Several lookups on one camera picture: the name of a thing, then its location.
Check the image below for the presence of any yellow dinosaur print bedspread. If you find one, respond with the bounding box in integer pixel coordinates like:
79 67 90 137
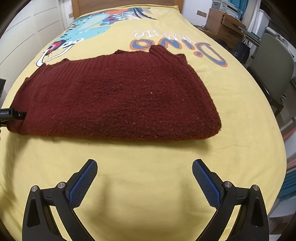
1 5 286 240

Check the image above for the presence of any grey green chair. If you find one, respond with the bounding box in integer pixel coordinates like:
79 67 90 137
247 33 295 116

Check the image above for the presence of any dark red knit sweater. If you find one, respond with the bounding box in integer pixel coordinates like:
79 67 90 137
7 45 222 141

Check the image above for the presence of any stack of teal towels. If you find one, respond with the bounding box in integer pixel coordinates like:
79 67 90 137
278 171 296 201

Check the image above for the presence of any wooden headboard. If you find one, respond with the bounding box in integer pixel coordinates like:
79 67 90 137
71 0 184 19

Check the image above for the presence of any black bag on floor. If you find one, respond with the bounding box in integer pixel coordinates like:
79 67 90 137
233 39 250 65

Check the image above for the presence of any wooden desk cabinet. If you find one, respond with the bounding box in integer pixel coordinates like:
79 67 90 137
198 8 246 49

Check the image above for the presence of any grey storage box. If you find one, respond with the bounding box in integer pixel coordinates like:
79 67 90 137
211 0 238 18

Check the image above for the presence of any white wardrobe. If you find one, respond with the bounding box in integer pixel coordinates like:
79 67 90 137
1 0 74 93

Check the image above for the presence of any teal curtain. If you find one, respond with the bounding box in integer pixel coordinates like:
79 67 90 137
229 0 248 20

